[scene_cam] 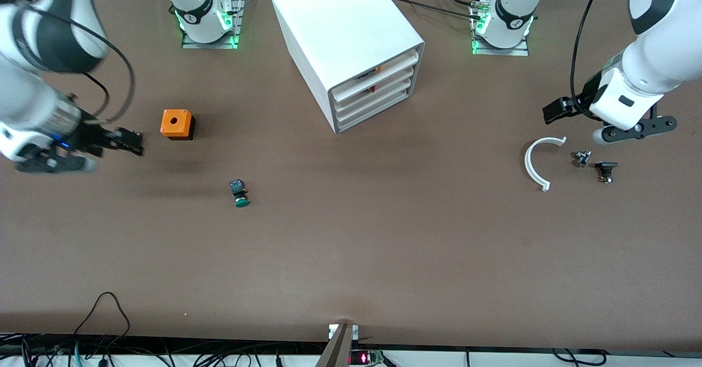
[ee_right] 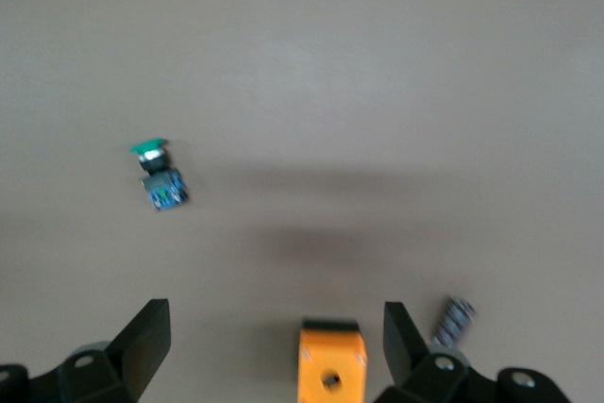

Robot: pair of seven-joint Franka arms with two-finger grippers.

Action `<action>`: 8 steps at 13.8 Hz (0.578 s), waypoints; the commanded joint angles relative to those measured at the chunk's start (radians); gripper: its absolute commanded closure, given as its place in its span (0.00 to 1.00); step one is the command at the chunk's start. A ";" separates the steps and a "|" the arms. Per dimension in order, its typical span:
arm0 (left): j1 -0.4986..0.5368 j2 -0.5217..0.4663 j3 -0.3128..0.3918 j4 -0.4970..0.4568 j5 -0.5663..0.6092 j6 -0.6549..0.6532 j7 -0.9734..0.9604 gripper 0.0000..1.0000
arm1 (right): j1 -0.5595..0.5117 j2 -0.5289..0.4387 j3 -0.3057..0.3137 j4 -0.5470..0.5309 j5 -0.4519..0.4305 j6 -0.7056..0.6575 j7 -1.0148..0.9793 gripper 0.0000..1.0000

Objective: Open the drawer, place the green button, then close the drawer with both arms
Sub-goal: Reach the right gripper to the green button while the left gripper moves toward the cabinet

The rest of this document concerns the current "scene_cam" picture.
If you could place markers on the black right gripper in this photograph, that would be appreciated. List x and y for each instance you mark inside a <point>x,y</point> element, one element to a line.
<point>89,135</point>

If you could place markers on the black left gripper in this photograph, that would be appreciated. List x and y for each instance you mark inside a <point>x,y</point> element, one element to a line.
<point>582,103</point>

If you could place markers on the green push button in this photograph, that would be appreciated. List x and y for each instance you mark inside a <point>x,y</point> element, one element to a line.
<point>241,198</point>

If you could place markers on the white plastic drawer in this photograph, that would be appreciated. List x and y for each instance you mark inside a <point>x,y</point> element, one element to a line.
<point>373,112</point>
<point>378,62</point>
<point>384,83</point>
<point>378,97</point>

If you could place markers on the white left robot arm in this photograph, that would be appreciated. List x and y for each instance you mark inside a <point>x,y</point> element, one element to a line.
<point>658,65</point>

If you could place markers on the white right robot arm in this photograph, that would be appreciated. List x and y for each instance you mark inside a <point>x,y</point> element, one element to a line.
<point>22,98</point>

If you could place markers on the white drawer cabinet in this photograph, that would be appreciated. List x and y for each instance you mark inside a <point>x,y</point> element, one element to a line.
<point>340,21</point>

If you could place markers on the small silver metal part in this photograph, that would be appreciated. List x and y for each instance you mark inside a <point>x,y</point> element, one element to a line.
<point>582,159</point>

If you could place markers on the red lit electronic device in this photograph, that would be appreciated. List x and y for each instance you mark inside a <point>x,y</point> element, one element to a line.
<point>364,357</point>

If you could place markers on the orange button enclosure box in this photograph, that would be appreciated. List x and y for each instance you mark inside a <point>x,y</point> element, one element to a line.
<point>175,121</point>

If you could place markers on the white curved plastic bracket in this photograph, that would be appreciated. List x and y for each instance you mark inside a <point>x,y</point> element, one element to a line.
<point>529,164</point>

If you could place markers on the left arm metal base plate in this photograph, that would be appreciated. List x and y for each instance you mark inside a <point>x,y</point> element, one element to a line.
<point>521,52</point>

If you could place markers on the small black switch part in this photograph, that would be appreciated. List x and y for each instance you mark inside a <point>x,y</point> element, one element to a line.
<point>605,169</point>

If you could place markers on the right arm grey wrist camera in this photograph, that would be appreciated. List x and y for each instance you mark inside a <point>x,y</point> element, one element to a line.
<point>55,164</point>

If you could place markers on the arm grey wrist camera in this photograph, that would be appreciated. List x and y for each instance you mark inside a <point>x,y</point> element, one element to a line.
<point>55,164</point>
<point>636,128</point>

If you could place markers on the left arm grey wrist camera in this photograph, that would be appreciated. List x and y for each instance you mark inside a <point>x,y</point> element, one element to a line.
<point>636,128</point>

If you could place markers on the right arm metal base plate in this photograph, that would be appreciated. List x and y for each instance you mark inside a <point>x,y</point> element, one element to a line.
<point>239,24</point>

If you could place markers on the camera stand post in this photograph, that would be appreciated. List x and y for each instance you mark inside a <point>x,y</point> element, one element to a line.
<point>337,350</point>

